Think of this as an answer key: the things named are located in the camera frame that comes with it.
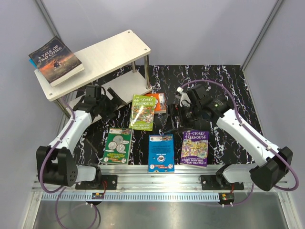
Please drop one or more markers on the white two-tier metal shelf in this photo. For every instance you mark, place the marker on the white two-tier metal shelf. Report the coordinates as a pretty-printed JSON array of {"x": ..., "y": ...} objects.
[{"x": 101, "y": 59}]

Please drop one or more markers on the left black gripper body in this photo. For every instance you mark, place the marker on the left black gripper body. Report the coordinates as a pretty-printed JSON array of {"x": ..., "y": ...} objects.
[{"x": 107, "y": 107}]

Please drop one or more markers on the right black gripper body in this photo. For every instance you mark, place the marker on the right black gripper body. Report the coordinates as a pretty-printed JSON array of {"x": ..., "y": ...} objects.
[{"x": 187, "y": 116}]

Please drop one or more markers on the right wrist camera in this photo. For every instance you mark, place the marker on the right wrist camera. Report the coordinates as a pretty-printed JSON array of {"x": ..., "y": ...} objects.
[{"x": 184, "y": 100}]

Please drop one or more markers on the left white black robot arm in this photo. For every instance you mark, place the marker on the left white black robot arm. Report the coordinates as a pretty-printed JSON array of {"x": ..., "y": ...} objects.
[{"x": 55, "y": 163}]

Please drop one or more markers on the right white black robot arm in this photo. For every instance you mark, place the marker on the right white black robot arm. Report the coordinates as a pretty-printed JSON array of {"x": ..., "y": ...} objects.
[{"x": 271, "y": 163}]

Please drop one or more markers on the orange paperback book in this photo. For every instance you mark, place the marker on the orange paperback book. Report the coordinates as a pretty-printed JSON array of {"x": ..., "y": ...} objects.
[{"x": 160, "y": 103}]

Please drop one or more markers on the aluminium mounting rail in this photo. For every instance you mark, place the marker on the aluminium mounting rail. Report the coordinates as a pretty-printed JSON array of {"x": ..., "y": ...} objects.
[{"x": 135, "y": 178}]

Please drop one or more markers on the light blue paperback book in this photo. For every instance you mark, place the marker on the light blue paperback book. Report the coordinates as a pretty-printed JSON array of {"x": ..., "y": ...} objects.
[{"x": 161, "y": 154}]

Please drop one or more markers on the green 65-storey treehouse book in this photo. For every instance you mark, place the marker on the green 65-storey treehouse book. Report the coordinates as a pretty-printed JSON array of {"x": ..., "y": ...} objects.
[{"x": 142, "y": 113}]

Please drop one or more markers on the black marble pattern mat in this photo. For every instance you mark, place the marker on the black marble pattern mat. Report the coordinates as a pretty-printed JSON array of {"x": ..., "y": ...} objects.
[{"x": 220, "y": 81}]

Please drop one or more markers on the blue 91-storey treehouse book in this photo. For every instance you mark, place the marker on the blue 91-storey treehouse book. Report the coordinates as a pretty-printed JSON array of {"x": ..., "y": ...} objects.
[{"x": 33, "y": 63}]

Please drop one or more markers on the dark green paperback book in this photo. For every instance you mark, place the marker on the dark green paperback book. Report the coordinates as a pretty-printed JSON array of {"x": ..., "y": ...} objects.
[{"x": 118, "y": 145}]

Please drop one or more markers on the dark tale of two cities book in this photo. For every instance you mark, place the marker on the dark tale of two cities book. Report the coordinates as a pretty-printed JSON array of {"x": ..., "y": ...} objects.
[{"x": 56, "y": 62}]

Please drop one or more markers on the purple 52-storey treehouse book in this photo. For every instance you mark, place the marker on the purple 52-storey treehouse book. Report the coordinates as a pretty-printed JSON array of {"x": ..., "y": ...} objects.
[{"x": 194, "y": 151}]

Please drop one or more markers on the white slotted cable duct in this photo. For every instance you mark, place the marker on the white slotted cable duct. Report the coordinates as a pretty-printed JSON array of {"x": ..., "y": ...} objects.
[{"x": 137, "y": 197}]

